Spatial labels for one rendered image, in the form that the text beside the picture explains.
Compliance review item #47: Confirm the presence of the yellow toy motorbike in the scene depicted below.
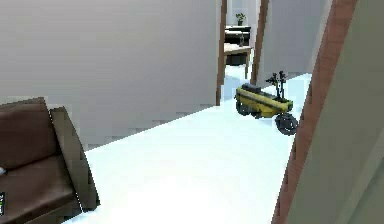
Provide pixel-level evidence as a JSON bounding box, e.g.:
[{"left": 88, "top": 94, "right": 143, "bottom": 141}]
[{"left": 234, "top": 70, "right": 299, "bottom": 136}]

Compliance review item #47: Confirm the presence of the wooden table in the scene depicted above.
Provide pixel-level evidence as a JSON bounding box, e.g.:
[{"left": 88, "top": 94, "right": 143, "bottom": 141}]
[{"left": 223, "top": 42, "right": 253, "bottom": 80}]

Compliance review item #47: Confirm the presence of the green house plant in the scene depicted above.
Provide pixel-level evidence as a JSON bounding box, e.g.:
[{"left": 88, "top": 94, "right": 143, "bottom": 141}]
[{"left": 235, "top": 12, "right": 247, "bottom": 27}]

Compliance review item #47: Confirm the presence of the brown leather sofa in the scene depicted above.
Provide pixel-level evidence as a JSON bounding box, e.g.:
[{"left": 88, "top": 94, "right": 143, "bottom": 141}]
[{"left": 0, "top": 96, "right": 101, "bottom": 224}]

